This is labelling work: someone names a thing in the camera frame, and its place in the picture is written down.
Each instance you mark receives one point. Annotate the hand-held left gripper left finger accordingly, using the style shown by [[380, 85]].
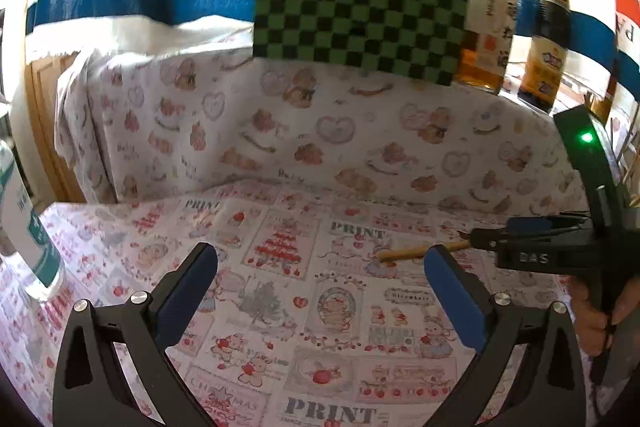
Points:
[[185, 297]]

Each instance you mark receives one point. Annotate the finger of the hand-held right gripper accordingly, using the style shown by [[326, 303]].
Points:
[[500, 239], [530, 223]]

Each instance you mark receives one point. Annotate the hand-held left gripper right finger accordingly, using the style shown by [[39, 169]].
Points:
[[452, 297]]

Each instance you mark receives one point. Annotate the wooden chopstick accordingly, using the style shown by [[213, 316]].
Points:
[[415, 251]]

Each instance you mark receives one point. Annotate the person's right hand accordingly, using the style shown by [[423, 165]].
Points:
[[585, 322]]

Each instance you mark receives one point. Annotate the red-capped sauce bottle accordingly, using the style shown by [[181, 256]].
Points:
[[602, 104]]

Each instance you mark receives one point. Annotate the patchwork print cloth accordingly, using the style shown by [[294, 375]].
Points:
[[300, 307]]

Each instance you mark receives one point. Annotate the dark sauce bottle yellow label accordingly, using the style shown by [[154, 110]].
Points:
[[547, 37]]

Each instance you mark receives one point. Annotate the clear bottle with teal label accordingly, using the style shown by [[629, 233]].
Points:
[[25, 232]]

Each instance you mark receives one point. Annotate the clear bottle with white label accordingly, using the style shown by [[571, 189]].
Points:
[[492, 7]]

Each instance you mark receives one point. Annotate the wooden furniture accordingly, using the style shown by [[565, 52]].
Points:
[[47, 117]]

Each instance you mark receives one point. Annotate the green checkered box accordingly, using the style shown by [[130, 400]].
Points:
[[360, 2]]

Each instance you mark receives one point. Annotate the striped red white blue curtain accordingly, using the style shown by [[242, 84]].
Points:
[[150, 2]]

